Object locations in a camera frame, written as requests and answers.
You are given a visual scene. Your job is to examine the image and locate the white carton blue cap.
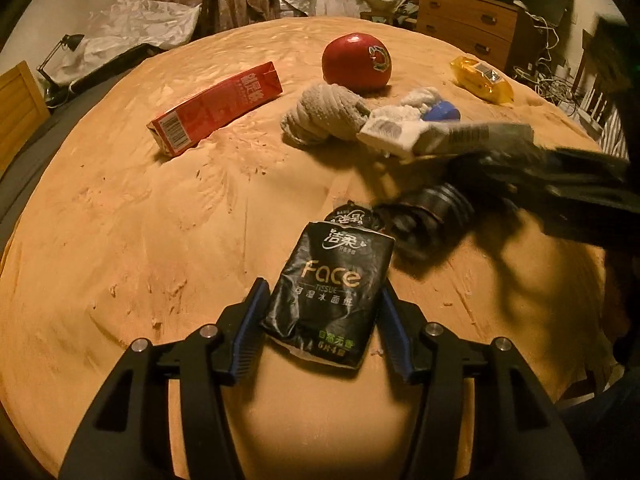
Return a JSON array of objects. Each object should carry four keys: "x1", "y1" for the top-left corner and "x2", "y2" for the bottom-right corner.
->
[{"x1": 357, "y1": 87, "x2": 534, "y2": 159}]

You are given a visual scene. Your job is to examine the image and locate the black tissue packet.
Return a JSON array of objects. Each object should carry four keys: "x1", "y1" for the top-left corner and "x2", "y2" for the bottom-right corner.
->
[{"x1": 262, "y1": 200, "x2": 395, "y2": 370}]

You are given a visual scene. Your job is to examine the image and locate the grey towel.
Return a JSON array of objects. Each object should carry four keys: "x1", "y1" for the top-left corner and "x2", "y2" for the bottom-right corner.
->
[{"x1": 280, "y1": 82, "x2": 371, "y2": 148}]

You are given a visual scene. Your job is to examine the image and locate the wooden chair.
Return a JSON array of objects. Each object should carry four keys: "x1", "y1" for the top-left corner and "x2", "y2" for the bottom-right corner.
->
[{"x1": 572, "y1": 29, "x2": 628, "y2": 159}]

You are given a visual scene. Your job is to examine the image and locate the yellow snack packet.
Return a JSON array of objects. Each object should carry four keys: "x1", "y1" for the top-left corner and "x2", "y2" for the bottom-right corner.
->
[{"x1": 449, "y1": 55, "x2": 514, "y2": 105}]

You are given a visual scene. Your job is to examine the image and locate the wooden dresser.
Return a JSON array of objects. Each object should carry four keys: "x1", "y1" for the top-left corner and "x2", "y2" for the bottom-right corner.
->
[{"x1": 416, "y1": 0, "x2": 546, "y2": 75}]

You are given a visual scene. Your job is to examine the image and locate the red apple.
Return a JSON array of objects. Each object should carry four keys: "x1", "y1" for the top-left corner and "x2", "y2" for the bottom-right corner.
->
[{"x1": 321, "y1": 32, "x2": 392, "y2": 93}]

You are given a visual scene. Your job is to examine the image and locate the red milk carton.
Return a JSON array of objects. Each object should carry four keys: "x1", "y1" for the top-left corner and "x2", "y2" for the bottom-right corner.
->
[{"x1": 146, "y1": 62, "x2": 282, "y2": 158}]

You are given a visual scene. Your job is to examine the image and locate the wooden headboard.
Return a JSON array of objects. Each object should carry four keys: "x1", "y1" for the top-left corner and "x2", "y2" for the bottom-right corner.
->
[{"x1": 0, "y1": 61, "x2": 50, "y2": 177}]

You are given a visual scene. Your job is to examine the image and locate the black desk lamp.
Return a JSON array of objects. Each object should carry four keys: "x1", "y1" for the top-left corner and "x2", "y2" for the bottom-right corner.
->
[{"x1": 37, "y1": 34, "x2": 85, "y2": 110}]

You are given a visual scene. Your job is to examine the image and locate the left silver plastic sheet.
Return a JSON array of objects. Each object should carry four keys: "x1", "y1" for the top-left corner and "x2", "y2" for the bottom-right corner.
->
[{"x1": 58, "y1": 0, "x2": 201, "y2": 84}]

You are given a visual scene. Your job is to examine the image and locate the tangled white cables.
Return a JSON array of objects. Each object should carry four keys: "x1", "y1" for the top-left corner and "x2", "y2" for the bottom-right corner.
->
[{"x1": 514, "y1": 1, "x2": 601, "y2": 122}]

